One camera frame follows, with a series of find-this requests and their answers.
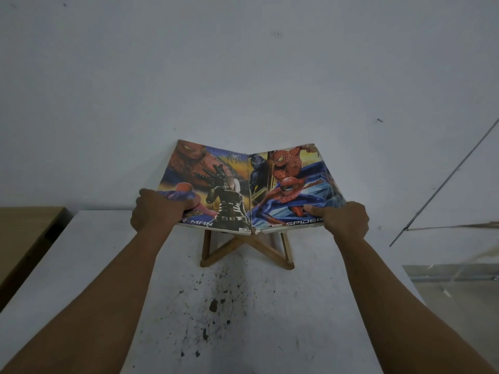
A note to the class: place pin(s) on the person's right thumb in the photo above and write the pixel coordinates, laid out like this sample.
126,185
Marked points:
314,211

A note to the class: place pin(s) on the person's left forearm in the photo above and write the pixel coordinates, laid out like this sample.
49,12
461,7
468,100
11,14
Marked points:
84,303

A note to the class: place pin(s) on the superhero picture book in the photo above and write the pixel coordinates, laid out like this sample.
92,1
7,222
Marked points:
253,186

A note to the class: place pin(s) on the person's left hand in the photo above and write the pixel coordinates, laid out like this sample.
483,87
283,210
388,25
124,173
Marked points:
156,211

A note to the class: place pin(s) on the clear acrylic sheet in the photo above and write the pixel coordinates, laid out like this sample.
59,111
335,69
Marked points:
448,198

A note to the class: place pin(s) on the person's left thumb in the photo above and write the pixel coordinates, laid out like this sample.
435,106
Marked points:
186,202

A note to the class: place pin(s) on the wooden folding book stand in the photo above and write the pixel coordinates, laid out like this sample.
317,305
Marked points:
246,250

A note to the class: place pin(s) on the person's right forearm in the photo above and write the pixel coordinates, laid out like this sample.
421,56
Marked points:
405,307

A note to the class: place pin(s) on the person's right hand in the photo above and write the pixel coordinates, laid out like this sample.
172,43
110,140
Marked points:
345,221

